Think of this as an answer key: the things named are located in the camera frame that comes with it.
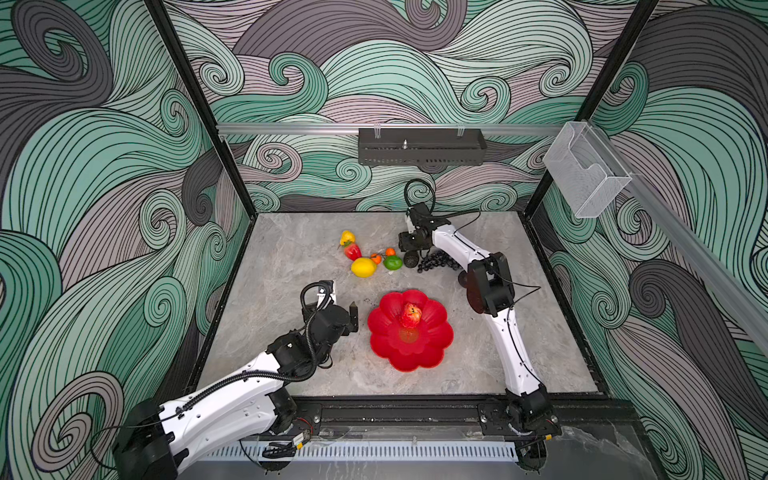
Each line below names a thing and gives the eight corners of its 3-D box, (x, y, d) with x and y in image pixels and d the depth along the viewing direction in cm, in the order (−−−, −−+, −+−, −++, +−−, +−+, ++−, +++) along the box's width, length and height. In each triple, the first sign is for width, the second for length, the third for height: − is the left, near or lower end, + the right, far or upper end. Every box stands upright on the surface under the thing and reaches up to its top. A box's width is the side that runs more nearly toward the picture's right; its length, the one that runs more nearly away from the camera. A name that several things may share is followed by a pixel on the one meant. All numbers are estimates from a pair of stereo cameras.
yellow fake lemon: (351, 277, 103) (351, 271, 100) (352, 264, 107) (352, 257, 104) (376, 277, 103) (376, 271, 100) (376, 264, 107) (376, 257, 104)
